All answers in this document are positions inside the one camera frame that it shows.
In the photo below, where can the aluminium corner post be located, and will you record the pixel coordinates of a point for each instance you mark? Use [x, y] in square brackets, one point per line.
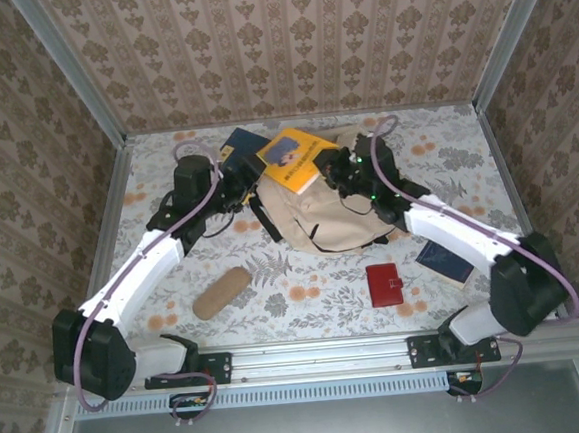
[73, 68]
[513, 33]

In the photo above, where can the aluminium side rail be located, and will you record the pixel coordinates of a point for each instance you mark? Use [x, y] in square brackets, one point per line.
[504, 169]
[115, 200]

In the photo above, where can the yellow book with portrait cover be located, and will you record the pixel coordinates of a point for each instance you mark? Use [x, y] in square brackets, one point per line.
[290, 161]

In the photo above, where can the red leather wallet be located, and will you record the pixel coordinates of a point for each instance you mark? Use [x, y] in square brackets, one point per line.
[383, 289]

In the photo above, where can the grey metal panel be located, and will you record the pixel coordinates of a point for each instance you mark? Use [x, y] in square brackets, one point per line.
[336, 428]

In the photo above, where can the large blue book pale label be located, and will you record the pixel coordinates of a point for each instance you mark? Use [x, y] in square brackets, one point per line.
[243, 142]

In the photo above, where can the aluminium back rail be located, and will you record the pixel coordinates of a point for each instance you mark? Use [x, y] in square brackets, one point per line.
[187, 127]

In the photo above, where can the tan cork glasses case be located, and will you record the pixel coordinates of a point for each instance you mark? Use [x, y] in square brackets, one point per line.
[220, 294]

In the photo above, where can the floral patterned table cover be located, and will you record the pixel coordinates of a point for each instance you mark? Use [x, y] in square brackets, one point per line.
[303, 321]

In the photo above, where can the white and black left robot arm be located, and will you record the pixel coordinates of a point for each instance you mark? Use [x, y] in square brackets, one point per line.
[138, 273]

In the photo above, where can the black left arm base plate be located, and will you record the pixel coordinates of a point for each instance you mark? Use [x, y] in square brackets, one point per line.
[221, 367]

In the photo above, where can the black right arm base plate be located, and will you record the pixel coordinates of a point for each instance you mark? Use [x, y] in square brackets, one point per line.
[421, 354]

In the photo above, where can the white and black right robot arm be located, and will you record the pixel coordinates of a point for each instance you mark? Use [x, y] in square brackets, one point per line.
[446, 229]

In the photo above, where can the aluminium front frame rail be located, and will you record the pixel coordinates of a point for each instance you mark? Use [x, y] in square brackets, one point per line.
[320, 357]

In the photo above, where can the small dark blue book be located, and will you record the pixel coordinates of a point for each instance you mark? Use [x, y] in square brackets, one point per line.
[444, 264]

